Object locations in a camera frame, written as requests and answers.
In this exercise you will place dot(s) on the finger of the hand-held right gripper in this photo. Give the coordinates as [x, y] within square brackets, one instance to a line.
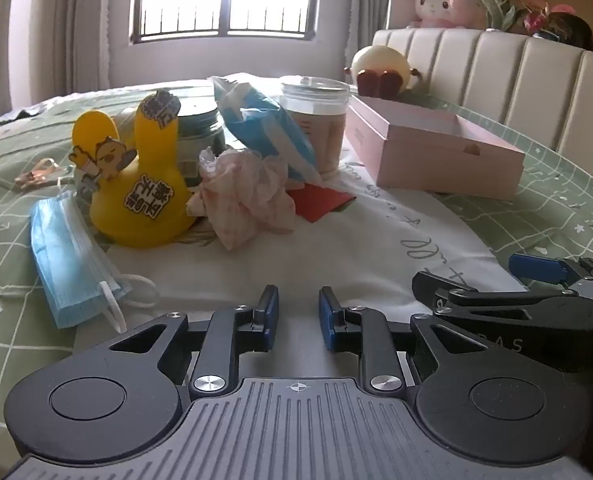
[456, 300]
[536, 267]

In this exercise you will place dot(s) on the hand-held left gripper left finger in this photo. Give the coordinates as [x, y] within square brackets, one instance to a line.
[269, 312]

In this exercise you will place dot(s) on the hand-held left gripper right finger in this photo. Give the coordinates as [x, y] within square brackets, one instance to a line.
[328, 317]

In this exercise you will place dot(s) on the pink checked cloth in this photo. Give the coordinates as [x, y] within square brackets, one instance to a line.
[241, 195]

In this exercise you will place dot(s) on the pink box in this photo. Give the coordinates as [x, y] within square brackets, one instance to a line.
[441, 160]

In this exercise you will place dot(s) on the yellow duck toy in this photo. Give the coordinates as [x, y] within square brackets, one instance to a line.
[136, 210]

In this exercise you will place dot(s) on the blue tissue packet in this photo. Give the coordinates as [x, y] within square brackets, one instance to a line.
[261, 125]

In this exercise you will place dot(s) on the blue face mask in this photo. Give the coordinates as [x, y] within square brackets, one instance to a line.
[61, 260]

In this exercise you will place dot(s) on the green and white bedsheet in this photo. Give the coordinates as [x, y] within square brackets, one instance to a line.
[401, 245]

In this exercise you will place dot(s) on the red envelope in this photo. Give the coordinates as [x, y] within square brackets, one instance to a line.
[321, 201]

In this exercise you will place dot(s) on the cream padded headboard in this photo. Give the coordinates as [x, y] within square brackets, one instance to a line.
[526, 85]

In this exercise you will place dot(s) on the clear jar with tan contents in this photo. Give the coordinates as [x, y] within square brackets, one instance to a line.
[321, 125]

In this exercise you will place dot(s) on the dark round object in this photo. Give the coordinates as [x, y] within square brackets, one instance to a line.
[576, 32]

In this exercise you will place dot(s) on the cream round plush toy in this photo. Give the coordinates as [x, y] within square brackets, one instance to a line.
[381, 62]

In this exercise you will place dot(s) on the pink leafy plant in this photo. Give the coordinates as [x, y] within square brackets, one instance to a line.
[539, 12]

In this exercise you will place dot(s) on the green leafy plant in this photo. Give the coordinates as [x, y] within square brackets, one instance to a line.
[499, 7]

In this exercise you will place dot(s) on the pink hair clip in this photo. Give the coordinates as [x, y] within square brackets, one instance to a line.
[41, 172]

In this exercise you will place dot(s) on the pink bunny plush toy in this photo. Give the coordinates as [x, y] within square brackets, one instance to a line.
[441, 5]

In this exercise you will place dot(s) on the grey curtain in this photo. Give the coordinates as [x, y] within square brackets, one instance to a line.
[91, 20]
[361, 5]

